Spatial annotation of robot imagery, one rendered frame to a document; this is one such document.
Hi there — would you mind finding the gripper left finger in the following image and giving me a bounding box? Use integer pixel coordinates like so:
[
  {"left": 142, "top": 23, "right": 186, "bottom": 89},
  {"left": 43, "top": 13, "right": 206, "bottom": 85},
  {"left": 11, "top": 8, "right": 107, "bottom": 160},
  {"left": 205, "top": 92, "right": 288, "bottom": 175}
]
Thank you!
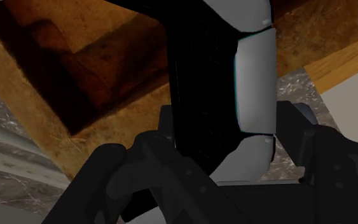
[{"left": 41, "top": 104, "right": 245, "bottom": 224}]

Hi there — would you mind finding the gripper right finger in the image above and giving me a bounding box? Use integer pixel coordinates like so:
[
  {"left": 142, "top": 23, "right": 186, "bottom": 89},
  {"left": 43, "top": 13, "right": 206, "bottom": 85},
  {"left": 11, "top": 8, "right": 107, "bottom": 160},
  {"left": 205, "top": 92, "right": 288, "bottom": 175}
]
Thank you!
[{"left": 274, "top": 100, "right": 358, "bottom": 224}]

